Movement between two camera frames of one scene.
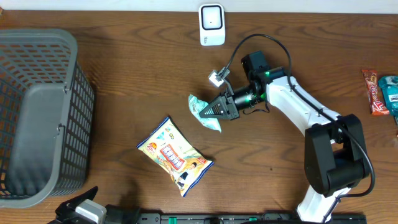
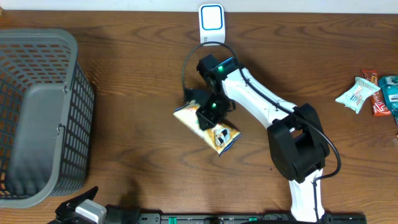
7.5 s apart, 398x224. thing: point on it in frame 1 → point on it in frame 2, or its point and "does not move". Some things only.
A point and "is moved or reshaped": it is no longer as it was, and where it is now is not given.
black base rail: (242, 218) does not move
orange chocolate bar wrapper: (377, 107) does not move
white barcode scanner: (212, 24) does not move
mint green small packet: (196, 106) is moved or reshaped
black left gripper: (73, 202) does not move
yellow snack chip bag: (166, 144) → (219, 137)
